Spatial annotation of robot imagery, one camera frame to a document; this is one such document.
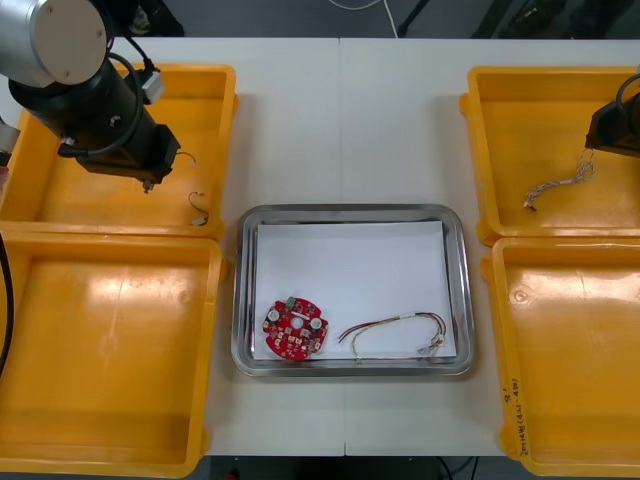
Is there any white cable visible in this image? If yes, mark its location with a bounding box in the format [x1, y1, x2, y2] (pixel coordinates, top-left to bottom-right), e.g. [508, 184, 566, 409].
[327, 0, 401, 39]

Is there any steel tray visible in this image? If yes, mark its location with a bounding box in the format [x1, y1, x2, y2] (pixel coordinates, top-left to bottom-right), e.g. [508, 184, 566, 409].
[230, 202, 476, 378]

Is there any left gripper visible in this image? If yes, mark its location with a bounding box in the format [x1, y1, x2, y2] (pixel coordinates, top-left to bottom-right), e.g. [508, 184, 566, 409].
[73, 123, 182, 183]

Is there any blue-white twisted wire harness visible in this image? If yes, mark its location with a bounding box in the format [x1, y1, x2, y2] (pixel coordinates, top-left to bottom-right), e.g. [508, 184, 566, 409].
[521, 148, 598, 212]

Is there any black stand leg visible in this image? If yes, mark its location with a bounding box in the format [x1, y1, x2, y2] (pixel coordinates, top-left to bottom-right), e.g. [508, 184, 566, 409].
[398, 0, 432, 37]

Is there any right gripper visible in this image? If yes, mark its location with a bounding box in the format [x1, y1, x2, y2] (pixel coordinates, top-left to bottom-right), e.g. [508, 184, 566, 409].
[585, 99, 640, 159]

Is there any white sheet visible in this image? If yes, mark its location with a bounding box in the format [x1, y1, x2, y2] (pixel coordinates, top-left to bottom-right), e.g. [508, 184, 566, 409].
[251, 219, 459, 362]

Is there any red green-yellow wire harness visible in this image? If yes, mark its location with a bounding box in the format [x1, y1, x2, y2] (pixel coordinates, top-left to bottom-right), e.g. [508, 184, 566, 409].
[338, 310, 448, 363]

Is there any person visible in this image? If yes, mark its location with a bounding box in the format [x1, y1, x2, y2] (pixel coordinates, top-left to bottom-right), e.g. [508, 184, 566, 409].
[106, 0, 187, 39]

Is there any yellow-orange plastic bin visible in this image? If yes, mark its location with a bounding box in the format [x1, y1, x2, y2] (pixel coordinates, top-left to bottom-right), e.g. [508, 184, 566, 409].
[479, 236, 640, 479]
[0, 228, 227, 479]
[0, 62, 241, 239]
[458, 65, 640, 247]

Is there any round red circuit board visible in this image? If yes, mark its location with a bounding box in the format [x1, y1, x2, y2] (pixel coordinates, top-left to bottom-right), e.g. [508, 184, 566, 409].
[260, 295, 332, 362]

